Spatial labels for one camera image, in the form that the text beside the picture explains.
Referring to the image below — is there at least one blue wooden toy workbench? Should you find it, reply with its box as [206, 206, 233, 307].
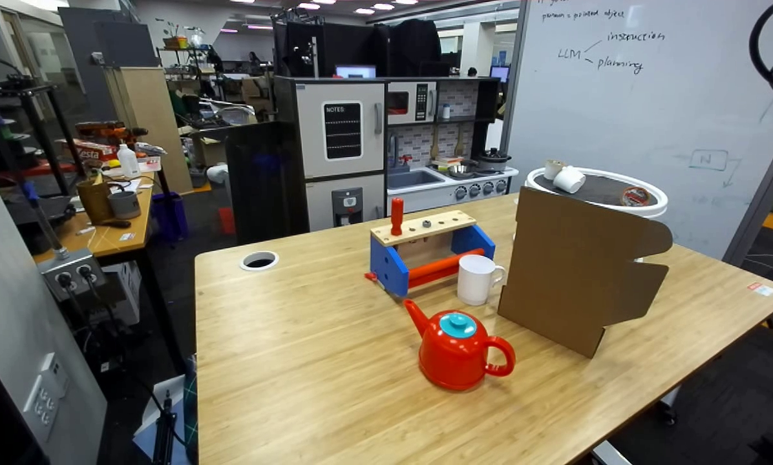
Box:
[367, 197, 495, 299]

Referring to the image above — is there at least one toy play kitchen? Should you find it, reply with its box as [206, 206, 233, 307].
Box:
[273, 78, 517, 230]

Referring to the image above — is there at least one white ceramic mug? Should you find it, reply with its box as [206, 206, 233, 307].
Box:
[457, 255, 504, 304]

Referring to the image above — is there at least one brown cardboard box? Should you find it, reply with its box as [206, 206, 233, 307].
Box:
[499, 189, 671, 356]

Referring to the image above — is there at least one wooden side desk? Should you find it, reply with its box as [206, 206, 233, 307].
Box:
[55, 175, 154, 264]

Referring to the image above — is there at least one grey power outlet box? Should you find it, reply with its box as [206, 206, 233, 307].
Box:
[39, 247, 105, 299]

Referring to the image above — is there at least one whiteboard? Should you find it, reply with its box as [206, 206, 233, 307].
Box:
[507, 0, 773, 258]

